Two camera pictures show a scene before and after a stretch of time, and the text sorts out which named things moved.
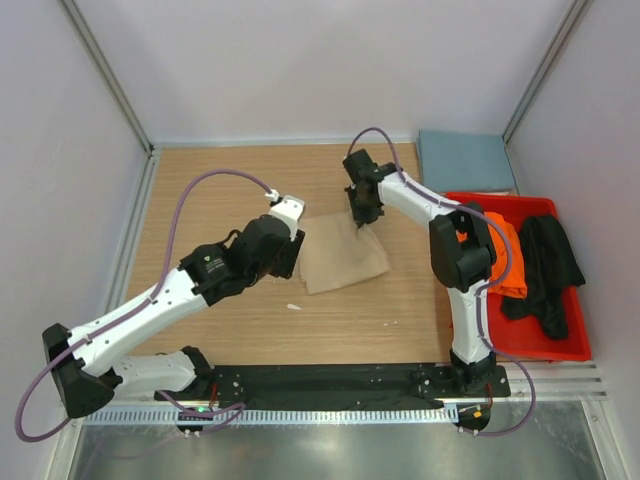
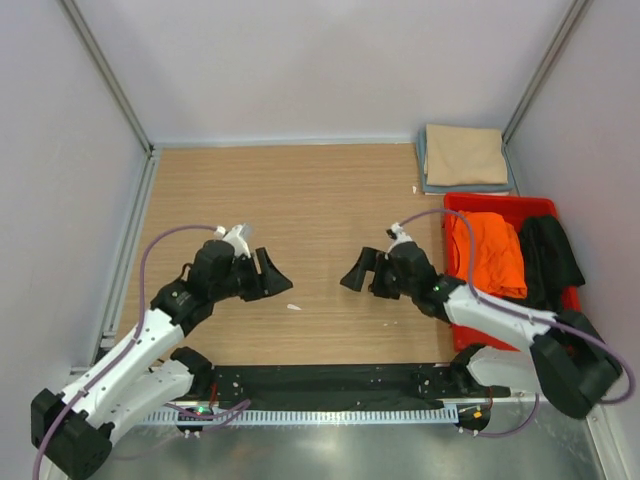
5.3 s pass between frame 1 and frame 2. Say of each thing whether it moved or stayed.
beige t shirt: moved
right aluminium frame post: stayed
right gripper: moved
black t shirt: stayed
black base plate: stayed
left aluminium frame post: stayed
